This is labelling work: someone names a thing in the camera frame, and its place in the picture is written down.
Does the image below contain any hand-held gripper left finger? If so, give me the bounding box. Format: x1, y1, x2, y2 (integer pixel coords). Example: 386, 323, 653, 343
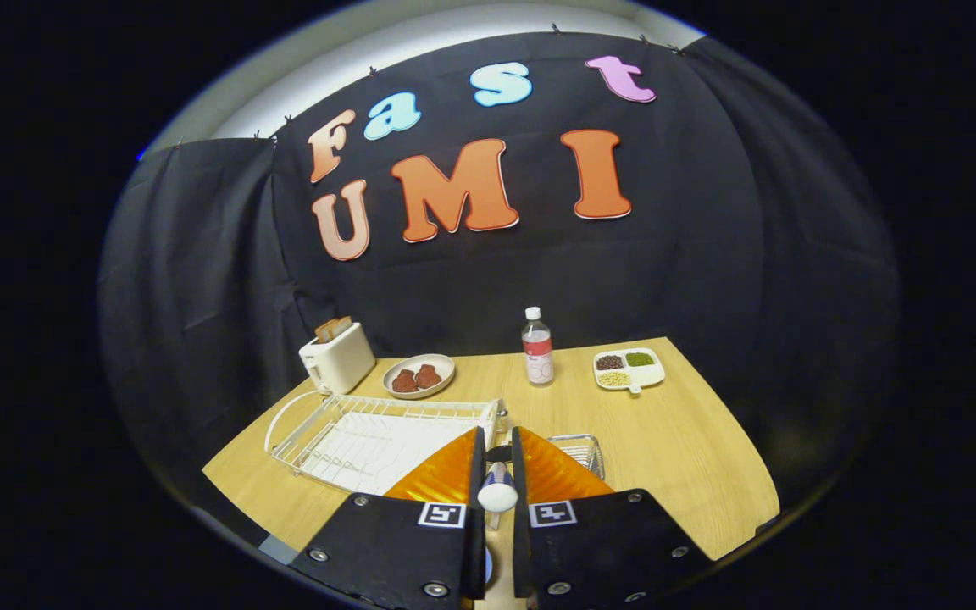
289, 426, 489, 610

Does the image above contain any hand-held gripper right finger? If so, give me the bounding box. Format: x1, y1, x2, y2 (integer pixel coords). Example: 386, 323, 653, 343
511, 426, 713, 610

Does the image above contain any blue striped handle spoon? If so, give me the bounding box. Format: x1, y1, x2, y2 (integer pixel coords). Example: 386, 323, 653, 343
478, 462, 519, 530

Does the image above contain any metal wire basket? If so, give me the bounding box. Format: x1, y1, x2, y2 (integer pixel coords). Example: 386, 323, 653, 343
547, 434, 606, 482

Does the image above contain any white wire dish rack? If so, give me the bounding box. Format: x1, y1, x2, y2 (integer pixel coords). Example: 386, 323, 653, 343
264, 390, 507, 496

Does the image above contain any beige oval dish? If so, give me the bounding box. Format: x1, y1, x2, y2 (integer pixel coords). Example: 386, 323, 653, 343
382, 353, 457, 400

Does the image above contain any clear bottle red label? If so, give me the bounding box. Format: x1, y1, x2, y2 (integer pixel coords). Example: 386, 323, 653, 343
522, 307, 555, 387

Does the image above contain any white divided tray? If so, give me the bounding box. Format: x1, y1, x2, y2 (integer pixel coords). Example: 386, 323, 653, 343
594, 347, 667, 395

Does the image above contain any white toaster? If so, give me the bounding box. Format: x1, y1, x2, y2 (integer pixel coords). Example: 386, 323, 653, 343
299, 324, 376, 396

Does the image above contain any black backdrop cloth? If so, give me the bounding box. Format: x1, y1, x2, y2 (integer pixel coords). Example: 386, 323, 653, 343
97, 32, 902, 543

